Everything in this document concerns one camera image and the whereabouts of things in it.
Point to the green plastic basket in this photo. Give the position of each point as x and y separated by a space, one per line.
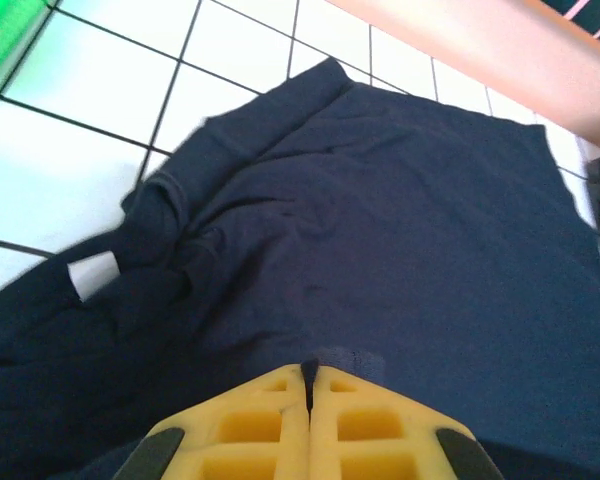
2 45

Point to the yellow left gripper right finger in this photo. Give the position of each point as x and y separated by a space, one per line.
375 430

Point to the navy blue t-shirt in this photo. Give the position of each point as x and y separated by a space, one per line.
370 235

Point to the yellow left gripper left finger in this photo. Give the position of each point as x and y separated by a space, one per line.
250 430

